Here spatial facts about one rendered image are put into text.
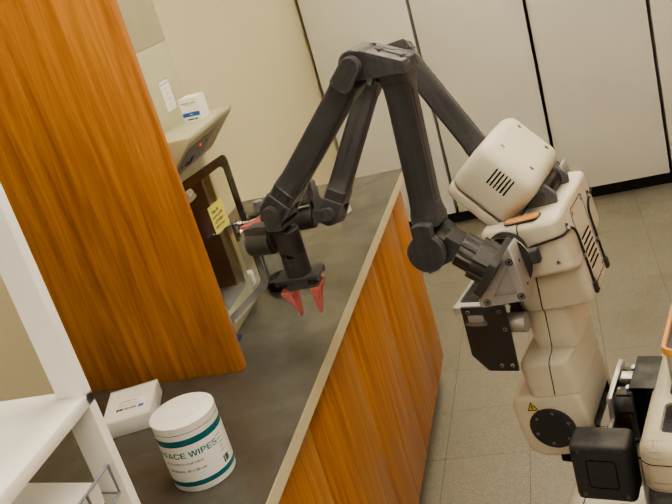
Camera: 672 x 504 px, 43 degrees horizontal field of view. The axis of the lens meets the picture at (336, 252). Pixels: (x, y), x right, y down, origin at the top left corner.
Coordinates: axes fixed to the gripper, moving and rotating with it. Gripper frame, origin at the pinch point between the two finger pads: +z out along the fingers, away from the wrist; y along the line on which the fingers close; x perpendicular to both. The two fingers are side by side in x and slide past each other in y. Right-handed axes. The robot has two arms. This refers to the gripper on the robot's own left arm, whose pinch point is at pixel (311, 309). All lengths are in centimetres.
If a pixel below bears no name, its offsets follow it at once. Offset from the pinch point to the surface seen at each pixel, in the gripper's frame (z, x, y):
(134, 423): 13.8, 15.1, 43.5
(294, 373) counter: 16.1, -1.3, 9.3
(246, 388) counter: 16.1, 2.5, 20.4
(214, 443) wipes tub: 7.9, 36.2, 13.7
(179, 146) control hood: -39.5, -14.0, 23.8
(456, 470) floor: 110, -84, -2
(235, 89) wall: -22, -194, 75
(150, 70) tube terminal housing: -56, -32, 33
